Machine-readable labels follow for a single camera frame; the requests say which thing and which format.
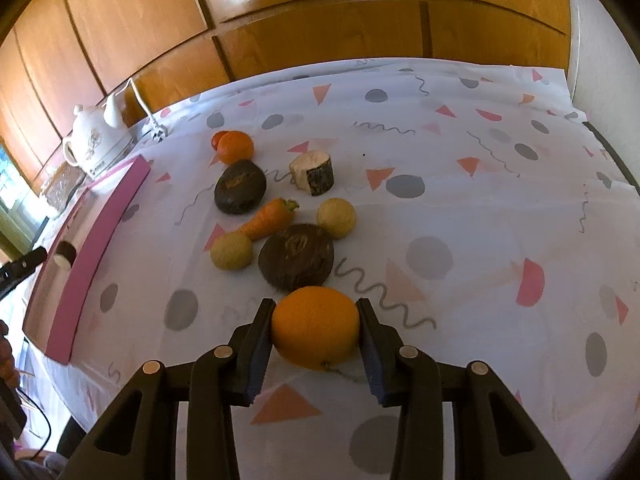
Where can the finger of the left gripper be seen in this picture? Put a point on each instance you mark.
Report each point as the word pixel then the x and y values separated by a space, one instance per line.
pixel 15 272

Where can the patterned tissue box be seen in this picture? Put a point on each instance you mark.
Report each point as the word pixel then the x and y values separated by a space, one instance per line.
pixel 60 188

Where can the dark round stone lower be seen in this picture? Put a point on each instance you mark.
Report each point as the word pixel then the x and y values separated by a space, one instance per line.
pixel 298 256

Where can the large orange fruit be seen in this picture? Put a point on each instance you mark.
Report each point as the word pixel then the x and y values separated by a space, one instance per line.
pixel 315 327

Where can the yellowish round fruit left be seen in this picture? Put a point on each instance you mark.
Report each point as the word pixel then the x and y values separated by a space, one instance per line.
pixel 232 251

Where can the yellowish round fruit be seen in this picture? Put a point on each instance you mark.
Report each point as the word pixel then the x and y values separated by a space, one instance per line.
pixel 232 251
pixel 337 216

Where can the pink tray box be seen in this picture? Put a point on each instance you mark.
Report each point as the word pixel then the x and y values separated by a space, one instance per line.
pixel 58 297

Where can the patterned white tablecloth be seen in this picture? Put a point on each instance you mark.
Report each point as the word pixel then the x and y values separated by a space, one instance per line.
pixel 491 225

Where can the orange carrot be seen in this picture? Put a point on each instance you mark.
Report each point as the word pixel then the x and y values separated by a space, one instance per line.
pixel 274 217

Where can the dark bark wood log piece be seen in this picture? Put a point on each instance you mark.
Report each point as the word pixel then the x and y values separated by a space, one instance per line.
pixel 64 255

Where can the dark round stone upper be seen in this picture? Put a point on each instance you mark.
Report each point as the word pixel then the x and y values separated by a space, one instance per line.
pixel 240 188

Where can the white ceramic kettle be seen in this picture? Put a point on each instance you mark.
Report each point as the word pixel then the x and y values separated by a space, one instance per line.
pixel 99 136

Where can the red tomato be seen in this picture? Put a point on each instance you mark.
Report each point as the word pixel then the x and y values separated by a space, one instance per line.
pixel 216 138

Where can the small orange fruit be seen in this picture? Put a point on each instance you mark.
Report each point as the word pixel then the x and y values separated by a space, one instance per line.
pixel 233 146

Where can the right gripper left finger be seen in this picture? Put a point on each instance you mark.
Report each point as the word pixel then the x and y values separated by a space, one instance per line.
pixel 136 436

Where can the yellowish round fruit right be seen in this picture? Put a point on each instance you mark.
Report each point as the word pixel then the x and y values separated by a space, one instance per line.
pixel 337 216

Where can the person right hand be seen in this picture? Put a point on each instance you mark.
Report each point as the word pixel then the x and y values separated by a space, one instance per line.
pixel 8 372

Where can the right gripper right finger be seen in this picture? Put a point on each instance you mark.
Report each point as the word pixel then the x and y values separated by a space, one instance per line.
pixel 494 438

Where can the pale-topped wood log piece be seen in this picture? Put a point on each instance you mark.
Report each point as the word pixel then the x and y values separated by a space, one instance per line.
pixel 312 172

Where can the wooden wall cabinet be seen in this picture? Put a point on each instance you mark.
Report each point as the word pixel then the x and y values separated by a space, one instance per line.
pixel 59 53

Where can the dark round stone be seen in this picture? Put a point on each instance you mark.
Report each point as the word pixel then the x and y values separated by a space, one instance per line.
pixel 298 256
pixel 240 188

